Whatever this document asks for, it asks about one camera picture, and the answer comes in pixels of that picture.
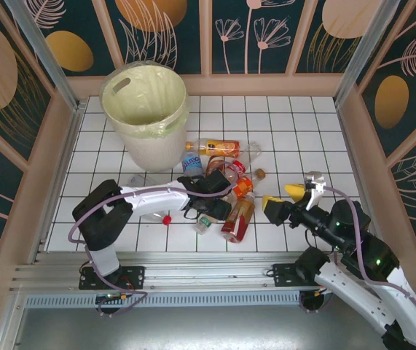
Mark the coffee drink bottle brown label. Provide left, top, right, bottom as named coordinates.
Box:
left=205, top=155, right=227, bottom=178

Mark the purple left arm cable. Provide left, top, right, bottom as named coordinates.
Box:
left=68, top=162, right=238, bottom=316

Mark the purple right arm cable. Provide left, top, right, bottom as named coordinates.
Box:
left=300, top=184, right=416, bottom=342

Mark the cream plastic waste bin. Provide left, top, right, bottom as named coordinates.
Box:
left=99, top=61, right=190, bottom=172

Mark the slotted grey cable duct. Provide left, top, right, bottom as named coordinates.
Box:
left=23, top=292, right=303, bottom=309

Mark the tea bottle red gold label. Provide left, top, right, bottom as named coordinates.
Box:
left=221, top=192, right=256, bottom=244

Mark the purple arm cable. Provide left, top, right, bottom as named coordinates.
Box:
left=68, top=162, right=238, bottom=316
left=300, top=184, right=416, bottom=342

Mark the clear bottle blue cap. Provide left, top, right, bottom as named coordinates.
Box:
left=127, top=174, right=160, bottom=187

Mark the milk tea bottle green cap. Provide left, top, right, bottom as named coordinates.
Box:
left=194, top=214, right=213, bottom=236

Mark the grey metal front panel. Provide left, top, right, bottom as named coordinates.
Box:
left=0, top=289, right=416, bottom=350

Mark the clear bottle red cap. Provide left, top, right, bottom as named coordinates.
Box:
left=140, top=209, right=173, bottom=225

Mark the aluminium frame post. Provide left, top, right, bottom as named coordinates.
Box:
left=333, top=0, right=404, bottom=107
left=3, top=0, right=82, bottom=112

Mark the water bottle blue label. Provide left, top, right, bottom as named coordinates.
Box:
left=181, top=151, right=204, bottom=178

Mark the clear cola bottle red label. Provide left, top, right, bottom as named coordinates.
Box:
left=225, top=141, right=264, bottom=180

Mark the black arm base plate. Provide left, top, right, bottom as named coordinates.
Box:
left=272, top=262, right=316, bottom=289
left=79, top=265, right=146, bottom=292

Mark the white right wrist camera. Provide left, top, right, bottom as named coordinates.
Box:
left=303, top=173, right=327, bottom=211

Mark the orange soda bottle brown cap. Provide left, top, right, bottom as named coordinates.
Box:
left=233, top=169, right=267, bottom=200

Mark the orange juice bottle yellow label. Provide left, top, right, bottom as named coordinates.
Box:
left=185, top=138, right=242, bottom=159

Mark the small green circuit board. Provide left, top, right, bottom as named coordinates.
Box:
left=95, top=292, right=122, bottom=304

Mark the aluminium mounting rail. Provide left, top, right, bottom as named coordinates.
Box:
left=9, top=250, right=411, bottom=292

